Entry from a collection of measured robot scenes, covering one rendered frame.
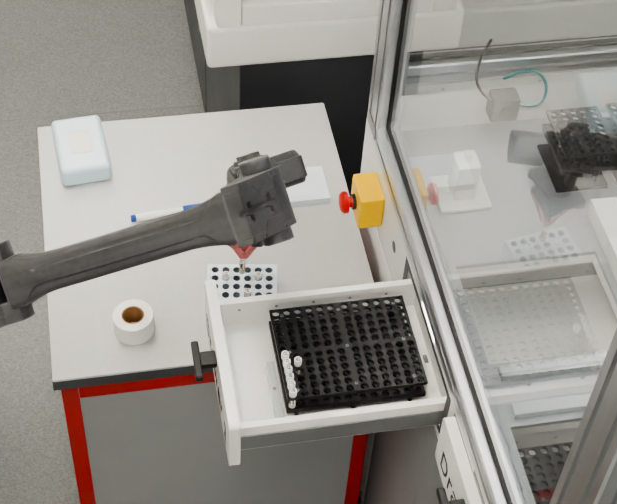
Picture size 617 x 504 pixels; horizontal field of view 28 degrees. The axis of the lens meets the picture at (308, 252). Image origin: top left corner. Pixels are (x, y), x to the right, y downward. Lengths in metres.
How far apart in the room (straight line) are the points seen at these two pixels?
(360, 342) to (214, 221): 0.56
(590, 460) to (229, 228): 0.49
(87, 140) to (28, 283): 0.90
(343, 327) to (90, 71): 1.98
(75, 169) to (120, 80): 1.42
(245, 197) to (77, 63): 2.41
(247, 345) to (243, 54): 0.74
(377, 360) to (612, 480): 0.70
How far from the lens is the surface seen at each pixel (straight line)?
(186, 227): 1.51
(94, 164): 2.40
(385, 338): 2.05
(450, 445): 1.89
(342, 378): 1.96
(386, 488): 2.50
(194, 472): 2.45
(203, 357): 1.96
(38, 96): 3.77
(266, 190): 1.54
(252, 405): 2.00
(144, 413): 2.27
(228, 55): 2.58
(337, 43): 2.60
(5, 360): 3.14
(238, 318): 2.08
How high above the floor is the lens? 2.49
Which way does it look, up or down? 49 degrees down
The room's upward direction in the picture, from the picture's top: 4 degrees clockwise
